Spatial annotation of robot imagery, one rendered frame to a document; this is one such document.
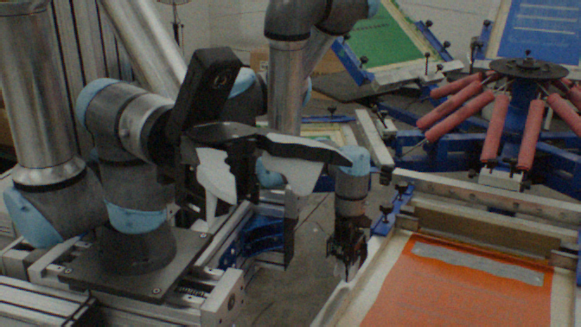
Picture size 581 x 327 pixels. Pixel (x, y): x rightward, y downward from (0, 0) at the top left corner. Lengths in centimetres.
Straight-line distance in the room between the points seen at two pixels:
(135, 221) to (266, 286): 236
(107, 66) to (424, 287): 95
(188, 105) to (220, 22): 630
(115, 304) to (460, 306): 83
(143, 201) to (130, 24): 27
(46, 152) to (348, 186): 64
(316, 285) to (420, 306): 166
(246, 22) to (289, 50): 552
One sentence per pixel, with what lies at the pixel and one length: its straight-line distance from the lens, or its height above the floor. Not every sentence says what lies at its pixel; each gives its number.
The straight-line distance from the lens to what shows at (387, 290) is 148.
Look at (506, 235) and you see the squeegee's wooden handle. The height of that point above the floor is 104.
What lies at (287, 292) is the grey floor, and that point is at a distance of 301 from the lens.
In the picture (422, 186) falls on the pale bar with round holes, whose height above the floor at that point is 102.
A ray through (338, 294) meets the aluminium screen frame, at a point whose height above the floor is 102.
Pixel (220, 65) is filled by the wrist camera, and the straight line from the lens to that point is 52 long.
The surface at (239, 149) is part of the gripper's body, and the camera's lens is 53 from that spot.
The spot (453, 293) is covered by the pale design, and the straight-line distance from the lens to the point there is 151.
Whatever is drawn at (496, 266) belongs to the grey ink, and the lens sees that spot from 164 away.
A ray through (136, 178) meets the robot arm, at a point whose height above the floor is 159.
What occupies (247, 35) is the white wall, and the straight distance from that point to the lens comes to 666.
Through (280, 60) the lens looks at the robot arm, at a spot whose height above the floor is 160.
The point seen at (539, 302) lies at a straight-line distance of 156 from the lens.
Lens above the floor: 189
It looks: 26 degrees down
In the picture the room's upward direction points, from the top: straight up
